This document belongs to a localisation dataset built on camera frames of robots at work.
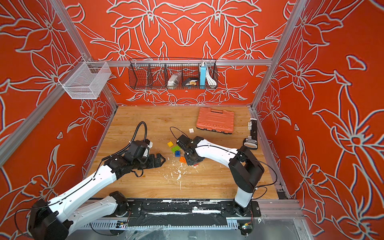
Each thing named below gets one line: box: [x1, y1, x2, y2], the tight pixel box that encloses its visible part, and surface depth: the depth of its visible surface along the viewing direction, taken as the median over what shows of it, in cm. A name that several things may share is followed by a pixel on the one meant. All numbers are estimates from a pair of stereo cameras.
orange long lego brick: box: [179, 156, 187, 164], surface depth 92 cm
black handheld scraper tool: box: [243, 118, 258, 150], surface depth 102 cm
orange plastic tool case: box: [196, 107, 235, 135], surface depth 105 cm
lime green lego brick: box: [171, 145, 181, 153], surface depth 97 cm
